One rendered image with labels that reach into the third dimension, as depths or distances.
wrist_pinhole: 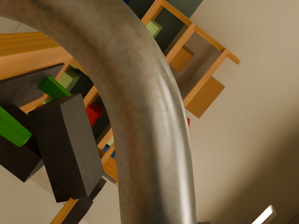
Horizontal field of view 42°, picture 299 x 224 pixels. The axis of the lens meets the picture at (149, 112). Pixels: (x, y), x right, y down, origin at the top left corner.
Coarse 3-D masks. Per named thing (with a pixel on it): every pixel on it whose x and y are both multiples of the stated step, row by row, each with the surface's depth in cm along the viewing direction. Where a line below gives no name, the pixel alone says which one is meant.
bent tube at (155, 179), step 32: (0, 0) 15; (32, 0) 14; (64, 0) 14; (96, 0) 14; (64, 32) 15; (96, 32) 14; (128, 32) 14; (96, 64) 14; (128, 64) 14; (160, 64) 15; (128, 96) 14; (160, 96) 14; (128, 128) 14; (160, 128) 14; (128, 160) 14; (160, 160) 14; (128, 192) 14; (160, 192) 14; (192, 192) 15
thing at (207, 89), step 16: (128, 0) 592; (160, 0) 535; (144, 16) 543; (176, 16) 541; (192, 32) 543; (176, 48) 547; (224, 48) 541; (176, 64) 564; (64, 80) 592; (208, 80) 564; (48, 96) 612; (96, 96) 615; (192, 96) 559; (208, 96) 567; (96, 112) 597; (192, 112) 573
